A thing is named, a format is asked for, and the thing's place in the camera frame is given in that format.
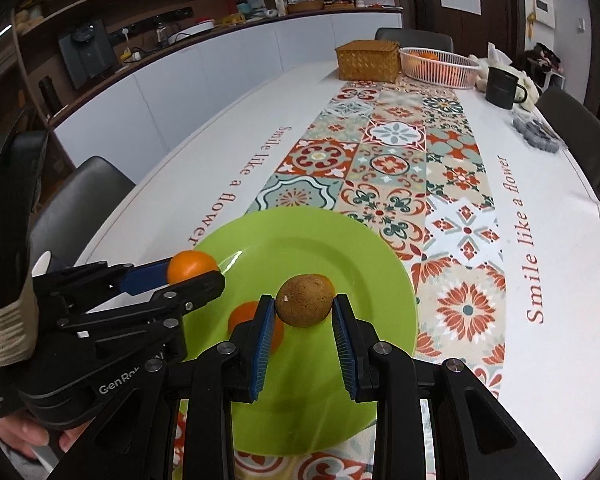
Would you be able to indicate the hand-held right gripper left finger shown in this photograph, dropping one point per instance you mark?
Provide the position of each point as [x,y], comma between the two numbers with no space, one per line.
[261,355]

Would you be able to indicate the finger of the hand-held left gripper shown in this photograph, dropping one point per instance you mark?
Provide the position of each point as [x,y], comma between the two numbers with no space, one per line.
[200,287]
[147,277]

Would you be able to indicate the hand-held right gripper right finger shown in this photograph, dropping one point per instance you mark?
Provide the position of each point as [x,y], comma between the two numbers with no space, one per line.
[343,357]

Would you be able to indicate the small orange tangerine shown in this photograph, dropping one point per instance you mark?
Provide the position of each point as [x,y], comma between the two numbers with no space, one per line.
[192,265]
[240,316]

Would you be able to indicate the brown kiwi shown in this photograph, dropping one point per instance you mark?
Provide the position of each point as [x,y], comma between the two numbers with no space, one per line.
[305,301]

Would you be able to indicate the green plate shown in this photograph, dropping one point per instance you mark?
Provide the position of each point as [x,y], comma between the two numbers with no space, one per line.
[305,245]

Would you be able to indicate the person's left hand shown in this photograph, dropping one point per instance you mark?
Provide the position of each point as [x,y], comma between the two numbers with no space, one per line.
[22,432]

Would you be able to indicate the dark leather chair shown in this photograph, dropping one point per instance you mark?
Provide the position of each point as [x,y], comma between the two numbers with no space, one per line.
[80,200]
[575,120]

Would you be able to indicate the black thermos bottle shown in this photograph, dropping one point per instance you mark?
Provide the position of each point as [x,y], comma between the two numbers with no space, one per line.
[50,95]

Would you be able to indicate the black speaker box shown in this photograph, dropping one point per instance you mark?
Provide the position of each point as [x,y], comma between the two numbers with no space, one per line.
[86,52]

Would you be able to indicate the patterned tile-print tablecloth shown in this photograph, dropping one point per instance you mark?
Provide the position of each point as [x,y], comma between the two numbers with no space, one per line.
[530,200]

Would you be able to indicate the white round cooker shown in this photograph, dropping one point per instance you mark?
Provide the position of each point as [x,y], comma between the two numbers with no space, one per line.
[194,31]

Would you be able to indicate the woven yellow basket box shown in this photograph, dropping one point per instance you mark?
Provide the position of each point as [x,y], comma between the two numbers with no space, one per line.
[367,62]

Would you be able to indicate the teal jar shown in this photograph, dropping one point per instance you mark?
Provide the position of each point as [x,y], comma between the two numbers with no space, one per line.
[244,6]

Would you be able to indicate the white carton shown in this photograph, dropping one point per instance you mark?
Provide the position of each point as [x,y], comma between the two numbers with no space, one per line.
[280,4]

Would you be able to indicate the wicker tray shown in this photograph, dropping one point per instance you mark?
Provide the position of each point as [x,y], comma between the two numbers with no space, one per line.
[305,7]

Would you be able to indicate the orange in white basket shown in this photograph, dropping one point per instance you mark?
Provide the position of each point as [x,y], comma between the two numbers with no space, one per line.
[426,54]
[447,76]

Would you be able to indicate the white plastic fruit basket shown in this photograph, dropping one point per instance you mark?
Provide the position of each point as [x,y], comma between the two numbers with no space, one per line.
[440,72]

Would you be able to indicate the black mug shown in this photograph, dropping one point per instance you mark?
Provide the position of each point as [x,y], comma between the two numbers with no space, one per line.
[500,89]

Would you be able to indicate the black door lock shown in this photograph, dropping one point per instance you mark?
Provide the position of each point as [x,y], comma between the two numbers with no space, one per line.
[418,2]

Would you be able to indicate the dark bag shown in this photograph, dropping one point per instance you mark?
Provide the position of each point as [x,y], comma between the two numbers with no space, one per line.
[541,57]

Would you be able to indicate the white wall panel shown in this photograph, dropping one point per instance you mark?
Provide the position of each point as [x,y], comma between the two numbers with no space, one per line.
[543,11]

